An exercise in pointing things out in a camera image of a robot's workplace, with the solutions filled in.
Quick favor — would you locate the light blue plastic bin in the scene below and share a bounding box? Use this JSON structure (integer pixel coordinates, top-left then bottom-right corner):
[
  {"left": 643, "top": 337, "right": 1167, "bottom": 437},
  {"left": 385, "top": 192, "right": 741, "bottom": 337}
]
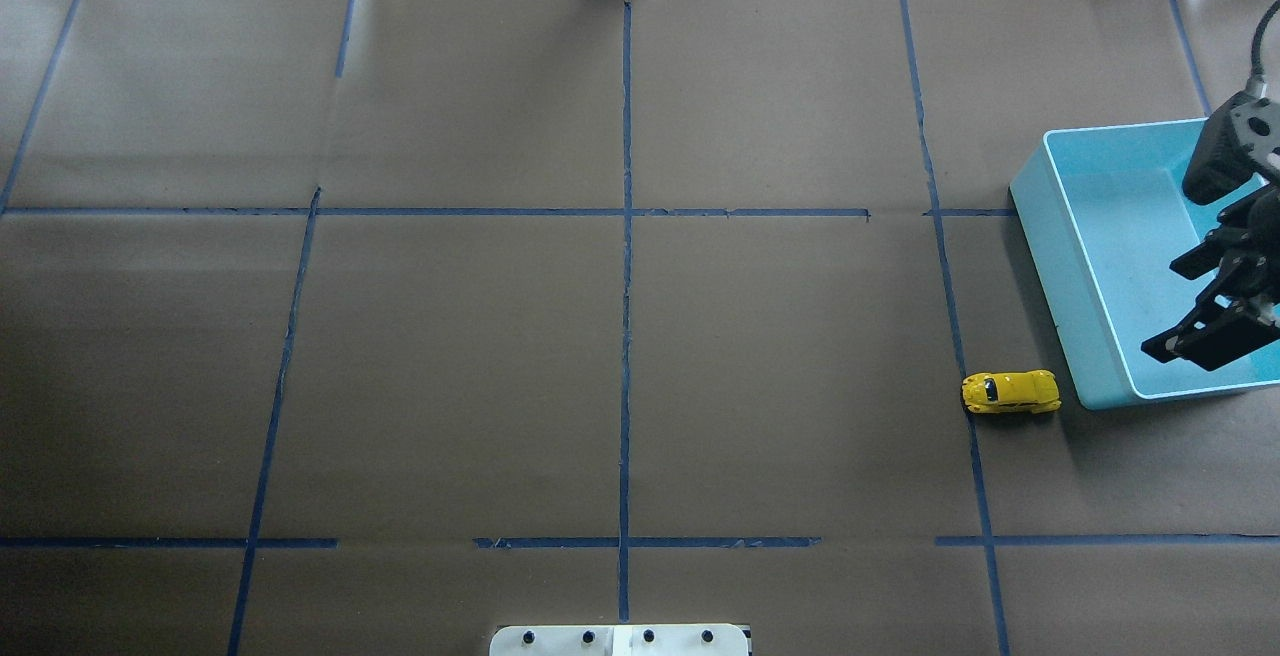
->
[{"left": 1010, "top": 118, "right": 1277, "bottom": 410}]

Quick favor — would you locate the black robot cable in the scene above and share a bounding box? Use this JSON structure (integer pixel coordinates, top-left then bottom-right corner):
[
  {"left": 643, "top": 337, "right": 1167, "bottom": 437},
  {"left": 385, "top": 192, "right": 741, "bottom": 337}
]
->
[{"left": 1245, "top": 0, "right": 1280, "bottom": 97}]

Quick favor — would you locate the yellow beetle toy car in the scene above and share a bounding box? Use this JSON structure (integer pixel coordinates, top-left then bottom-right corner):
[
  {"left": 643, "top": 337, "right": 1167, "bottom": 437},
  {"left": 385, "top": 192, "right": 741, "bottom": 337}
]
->
[{"left": 961, "top": 369, "right": 1062, "bottom": 415}]

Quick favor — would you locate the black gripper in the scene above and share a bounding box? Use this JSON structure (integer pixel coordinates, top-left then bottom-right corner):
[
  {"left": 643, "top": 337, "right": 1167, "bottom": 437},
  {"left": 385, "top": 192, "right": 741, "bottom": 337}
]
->
[{"left": 1140, "top": 191, "right": 1279, "bottom": 372}]

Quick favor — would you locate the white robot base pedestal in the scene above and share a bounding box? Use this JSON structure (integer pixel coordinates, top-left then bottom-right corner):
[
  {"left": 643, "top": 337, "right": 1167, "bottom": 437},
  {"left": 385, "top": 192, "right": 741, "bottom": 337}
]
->
[{"left": 488, "top": 623, "right": 753, "bottom": 655}]

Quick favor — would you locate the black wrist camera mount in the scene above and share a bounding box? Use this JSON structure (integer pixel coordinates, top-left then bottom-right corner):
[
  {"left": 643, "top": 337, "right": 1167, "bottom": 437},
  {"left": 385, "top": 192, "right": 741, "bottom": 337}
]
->
[{"left": 1181, "top": 92, "right": 1279, "bottom": 205}]

